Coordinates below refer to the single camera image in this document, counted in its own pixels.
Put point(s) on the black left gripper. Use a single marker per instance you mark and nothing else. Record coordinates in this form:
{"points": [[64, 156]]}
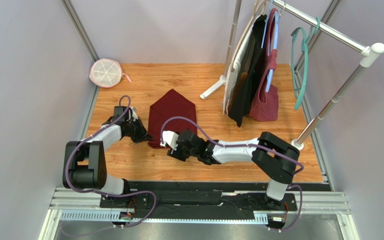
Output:
{"points": [[143, 135]]}

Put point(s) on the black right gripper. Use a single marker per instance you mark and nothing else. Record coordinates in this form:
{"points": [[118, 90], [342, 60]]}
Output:
{"points": [[178, 149]]}

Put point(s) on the dark red cloth napkin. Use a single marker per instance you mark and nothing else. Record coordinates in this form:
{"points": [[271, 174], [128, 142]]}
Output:
{"points": [[172, 104]]}

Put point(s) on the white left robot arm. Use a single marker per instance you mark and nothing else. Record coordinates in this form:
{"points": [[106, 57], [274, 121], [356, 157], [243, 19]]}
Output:
{"points": [[85, 168]]}

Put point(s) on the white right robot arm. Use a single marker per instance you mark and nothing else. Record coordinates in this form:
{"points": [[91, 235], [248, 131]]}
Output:
{"points": [[275, 157]]}

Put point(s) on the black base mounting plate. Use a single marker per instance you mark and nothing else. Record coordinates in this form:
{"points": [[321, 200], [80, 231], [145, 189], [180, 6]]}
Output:
{"points": [[207, 201]]}

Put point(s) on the round pink mesh laundry bag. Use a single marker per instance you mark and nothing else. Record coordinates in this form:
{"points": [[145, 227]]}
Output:
{"points": [[107, 73]]}

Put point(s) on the black hanging garment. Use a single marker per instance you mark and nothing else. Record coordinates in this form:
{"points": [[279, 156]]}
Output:
{"points": [[245, 86]]}

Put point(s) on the dark red hanging garment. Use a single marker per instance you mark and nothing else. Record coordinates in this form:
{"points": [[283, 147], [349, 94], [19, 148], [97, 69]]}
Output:
{"points": [[265, 105]]}

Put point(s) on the white hanging towel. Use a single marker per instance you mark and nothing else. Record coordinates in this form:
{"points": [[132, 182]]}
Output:
{"points": [[233, 76]]}

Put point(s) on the blue plastic hanger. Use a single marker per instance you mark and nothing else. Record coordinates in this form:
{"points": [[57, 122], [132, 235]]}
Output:
{"points": [[270, 44]]}

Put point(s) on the wooden hanger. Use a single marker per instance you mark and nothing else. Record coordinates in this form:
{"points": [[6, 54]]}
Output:
{"points": [[258, 9]]}

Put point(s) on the teal plastic hanger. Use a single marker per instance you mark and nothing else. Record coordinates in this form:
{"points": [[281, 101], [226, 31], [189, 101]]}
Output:
{"points": [[299, 92]]}

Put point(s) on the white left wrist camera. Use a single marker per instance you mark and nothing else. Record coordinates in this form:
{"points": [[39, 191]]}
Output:
{"points": [[132, 114]]}

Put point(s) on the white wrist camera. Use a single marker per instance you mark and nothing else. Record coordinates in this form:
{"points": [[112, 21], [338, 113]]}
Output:
{"points": [[169, 139], [132, 114]]}

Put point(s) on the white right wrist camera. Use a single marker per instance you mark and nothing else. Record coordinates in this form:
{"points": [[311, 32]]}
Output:
{"points": [[169, 139]]}

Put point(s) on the aluminium frame rail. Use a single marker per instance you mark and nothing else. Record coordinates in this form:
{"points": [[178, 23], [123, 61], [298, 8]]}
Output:
{"points": [[78, 216]]}

